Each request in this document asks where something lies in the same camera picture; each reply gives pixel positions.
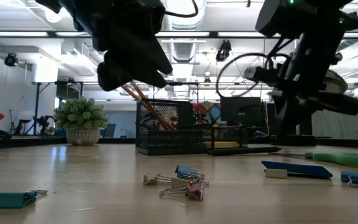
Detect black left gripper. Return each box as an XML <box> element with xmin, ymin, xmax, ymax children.
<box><xmin>35</xmin><ymin>0</ymin><xmax>174</xmax><ymax>93</ymax></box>

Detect orange pencil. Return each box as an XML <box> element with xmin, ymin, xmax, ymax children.
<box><xmin>121</xmin><ymin>84</ymin><xmax>168</xmax><ymax>131</ymax></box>
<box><xmin>130</xmin><ymin>80</ymin><xmax>175</xmax><ymax>131</ymax></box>

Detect black mesh desk organizer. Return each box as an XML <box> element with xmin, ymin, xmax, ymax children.
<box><xmin>135</xmin><ymin>98</ymin><xmax>249</xmax><ymax>156</ymax></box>

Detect blue binder clip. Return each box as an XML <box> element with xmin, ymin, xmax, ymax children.
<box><xmin>340</xmin><ymin>170</ymin><xmax>358</xmax><ymax>188</ymax></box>
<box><xmin>175</xmin><ymin>164</ymin><xmax>206</xmax><ymax>181</ymax></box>

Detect yellow sticky note pad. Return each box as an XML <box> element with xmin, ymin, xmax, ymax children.
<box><xmin>211</xmin><ymin>141</ymin><xmax>240</xmax><ymax>150</ymax></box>

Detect pink binder clip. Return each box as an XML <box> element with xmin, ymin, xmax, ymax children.
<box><xmin>159</xmin><ymin>181</ymin><xmax>206</xmax><ymax>202</ymax></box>

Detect black pen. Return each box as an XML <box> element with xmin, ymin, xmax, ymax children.
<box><xmin>207</xmin><ymin>146</ymin><xmax>283</xmax><ymax>157</ymax></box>

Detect green-handled scissors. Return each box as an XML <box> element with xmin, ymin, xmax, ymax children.
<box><xmin>270</xmin><ymin>151</ymin><xmax>358</xmax><ymax>167</ymax></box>

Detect blue white-ended item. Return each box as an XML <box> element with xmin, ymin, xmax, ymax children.
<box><xmin>261</xmin><ymin>160</ymin><xmax>334</xmax><ymax>180</ymax></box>

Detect teal binder clip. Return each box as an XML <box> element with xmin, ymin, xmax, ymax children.
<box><xmin>0</xmin><ymin>189</ymin><xmax>48</xmax><ymax>210</ymax></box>

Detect black desk lamp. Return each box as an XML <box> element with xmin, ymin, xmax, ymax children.
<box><xmin>270</xmin><ymin>68</ymin><xmax>349</xmax><ymax>147</ymax></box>

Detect green plant in white pot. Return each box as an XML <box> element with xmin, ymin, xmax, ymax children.
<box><xmin>53</xmin><ymin>96</ymin><xmax>109</xmax><ymax>146</ymax></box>

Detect colourful patterned board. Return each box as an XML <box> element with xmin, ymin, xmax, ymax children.
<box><xmin>193</xmin><ymin>101</ymin><xmax>222</xmax><ymax>126</ymax></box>

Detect pale green curtain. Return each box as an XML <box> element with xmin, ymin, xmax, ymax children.
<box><xmin>311</xmin><ymin>108</ymin><xmax>358</xmax><ymax>140</ymax></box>

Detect black monitor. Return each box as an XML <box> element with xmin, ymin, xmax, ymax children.
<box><xmin>219</xmin><ymin>96</ymin><xmax>262</xmax><ymax>127</ymax></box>

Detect white globe lamp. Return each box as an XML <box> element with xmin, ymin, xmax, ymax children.
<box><xmin>17</xmin><ymin>110</ymin><xmax>34</xmax><ymax>124</ymax></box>

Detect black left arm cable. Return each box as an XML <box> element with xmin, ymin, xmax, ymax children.
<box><xmin>165</xmin><ymin>0</ymin><xmax>200</xmax><ymax>19</ymax></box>

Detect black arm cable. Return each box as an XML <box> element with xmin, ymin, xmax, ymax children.
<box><xmin>215</xmin><ymin>52</ymin><xmax>275</xmax><ymax>98</ymax></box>
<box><xmin>165</xmin><ymin>0</ymin><xmax>200</xmax><ymax>19</ymax></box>

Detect black ceiling camera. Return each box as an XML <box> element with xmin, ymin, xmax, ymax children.
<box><xmin>4</xmin><ymin>52</ymin><xmax>19</xmax><ymax>67</ymax></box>
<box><xmin>215</xmin><ymin>39</ymin><xmax>232</xmax><ymax>63</ymax></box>

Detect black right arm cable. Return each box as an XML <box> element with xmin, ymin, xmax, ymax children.
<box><xmin>215</xmin><ymin>52</ymin><xmax>275</xmax><ymax>98</ymax></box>

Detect black table frame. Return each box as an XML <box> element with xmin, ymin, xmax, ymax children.
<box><xmin>0</xmin><ymin>135</ymin><xmax>358</xmax><ymax>151</ymax></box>

